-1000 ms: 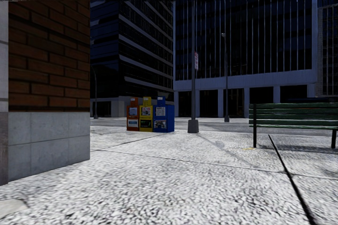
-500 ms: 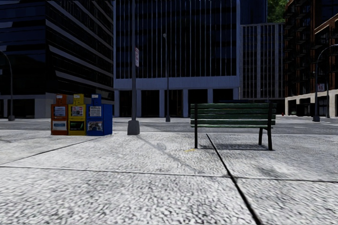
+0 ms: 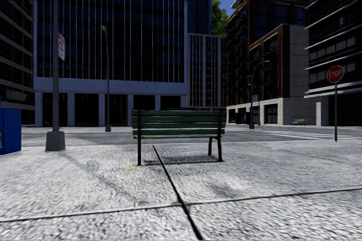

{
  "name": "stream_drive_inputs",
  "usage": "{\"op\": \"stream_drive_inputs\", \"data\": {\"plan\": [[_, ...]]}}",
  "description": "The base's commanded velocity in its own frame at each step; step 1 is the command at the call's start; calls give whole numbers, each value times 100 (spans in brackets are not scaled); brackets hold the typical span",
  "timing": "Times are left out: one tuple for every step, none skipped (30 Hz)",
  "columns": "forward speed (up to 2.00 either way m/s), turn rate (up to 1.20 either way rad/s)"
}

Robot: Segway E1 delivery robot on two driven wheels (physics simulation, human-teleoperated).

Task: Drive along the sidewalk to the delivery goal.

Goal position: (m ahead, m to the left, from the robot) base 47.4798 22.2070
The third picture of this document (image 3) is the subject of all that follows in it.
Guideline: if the grey street lamp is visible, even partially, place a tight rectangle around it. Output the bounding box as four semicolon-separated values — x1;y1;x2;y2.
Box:
101;25;112;133
248;60;270;130

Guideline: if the glass tower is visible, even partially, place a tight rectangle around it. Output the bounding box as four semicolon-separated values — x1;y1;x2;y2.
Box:
33;0;227;128

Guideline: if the tree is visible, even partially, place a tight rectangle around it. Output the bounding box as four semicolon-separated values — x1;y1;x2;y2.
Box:
211;0;230;37

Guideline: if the brown framed concrete building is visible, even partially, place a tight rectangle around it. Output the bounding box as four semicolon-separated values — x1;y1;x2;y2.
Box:
225;0;317;126

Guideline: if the blue booth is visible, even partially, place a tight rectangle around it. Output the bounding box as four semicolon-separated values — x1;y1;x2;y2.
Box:
0;92;22;156

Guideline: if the dark banded building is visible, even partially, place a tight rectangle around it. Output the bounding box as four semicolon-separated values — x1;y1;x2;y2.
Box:
0;0;36;126
304;0;362;129

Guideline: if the sign on a post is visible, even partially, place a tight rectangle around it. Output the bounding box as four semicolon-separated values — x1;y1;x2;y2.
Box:
45;0;66;152
327;65;345;143

